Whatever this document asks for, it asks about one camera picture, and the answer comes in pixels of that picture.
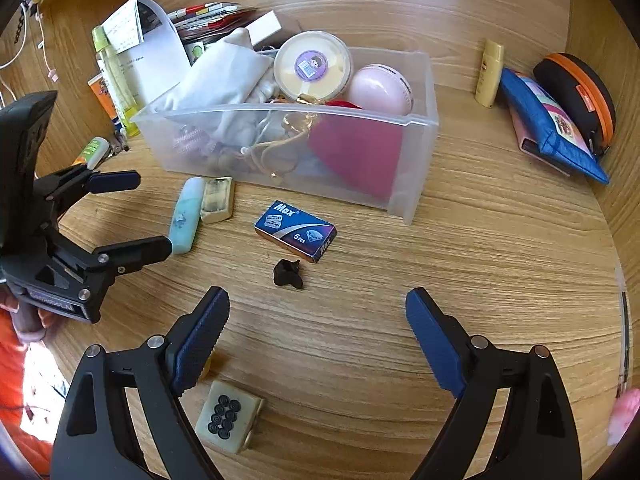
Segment person left hand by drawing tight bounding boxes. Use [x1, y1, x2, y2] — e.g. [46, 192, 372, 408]
[0, 284, 58, 344]

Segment clear plastic storage bin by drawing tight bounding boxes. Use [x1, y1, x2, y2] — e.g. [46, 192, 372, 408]
[134, 48, 438, 223]

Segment stack of booklets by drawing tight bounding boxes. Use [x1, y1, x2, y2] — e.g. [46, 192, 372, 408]
[169, 2, 257, 44]

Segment white charging cable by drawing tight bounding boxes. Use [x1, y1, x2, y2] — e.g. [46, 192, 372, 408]
[0, 1, 61, 84]

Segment fruit sticker sheet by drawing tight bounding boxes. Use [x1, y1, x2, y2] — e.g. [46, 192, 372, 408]
[184, 41, 205, 65]

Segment blue Max staples box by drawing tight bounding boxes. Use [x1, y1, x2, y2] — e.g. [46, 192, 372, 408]
[254, 200, 337, 262]

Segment yellow green spray bottle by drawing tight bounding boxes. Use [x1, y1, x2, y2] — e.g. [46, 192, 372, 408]
[92, 25, 140, 138]

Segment white small box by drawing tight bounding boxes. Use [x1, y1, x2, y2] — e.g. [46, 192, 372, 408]
[246, 11, 302, 51]

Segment light blue eraser case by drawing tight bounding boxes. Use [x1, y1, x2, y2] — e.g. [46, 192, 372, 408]
[168, 177, 205, 255]

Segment pink wallet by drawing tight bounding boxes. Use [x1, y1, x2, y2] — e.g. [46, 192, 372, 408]
[509, 105, 572, 177]

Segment yellow small bottle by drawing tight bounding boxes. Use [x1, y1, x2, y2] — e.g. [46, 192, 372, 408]
[475, 39, 504, 107]

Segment white paper sheets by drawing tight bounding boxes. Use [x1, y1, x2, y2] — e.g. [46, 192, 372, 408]
[102, 0, 191, 108]

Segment pink rope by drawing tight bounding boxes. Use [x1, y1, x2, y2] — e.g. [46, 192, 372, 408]
[171, 123, 222, 166]

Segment red velvet pouch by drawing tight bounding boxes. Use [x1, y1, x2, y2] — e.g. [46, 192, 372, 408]
[308, 101, 404, 205]

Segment blue patchwork pouch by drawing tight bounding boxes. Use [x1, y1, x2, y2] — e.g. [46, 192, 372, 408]
[500, 68, 610, 184]

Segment pink round ball device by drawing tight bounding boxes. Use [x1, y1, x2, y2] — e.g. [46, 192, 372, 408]
[346, 64, 413, 116]

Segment gold tassel ornament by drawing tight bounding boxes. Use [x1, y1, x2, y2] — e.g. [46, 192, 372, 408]
[238, 110, 320, 184]

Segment small black plastic piece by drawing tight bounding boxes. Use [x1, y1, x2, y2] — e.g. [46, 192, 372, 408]
[272, 259, 304, 289]

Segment cream round lidded container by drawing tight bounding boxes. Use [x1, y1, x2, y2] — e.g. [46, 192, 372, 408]
[273, 30, 354, 102]

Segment mahjong tile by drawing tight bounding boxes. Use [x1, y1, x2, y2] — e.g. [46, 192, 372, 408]
[195, 380, 265, 454]

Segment orange sunscreen tube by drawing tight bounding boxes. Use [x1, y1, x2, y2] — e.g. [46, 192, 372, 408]
[88, 74, 118, 122]

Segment white cloth pouch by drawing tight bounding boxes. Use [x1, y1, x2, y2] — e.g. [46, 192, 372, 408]
[151, 27, 279, 157]

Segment black orange zipper case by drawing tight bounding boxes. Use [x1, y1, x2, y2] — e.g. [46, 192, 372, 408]
[533, 52, 616, 158]

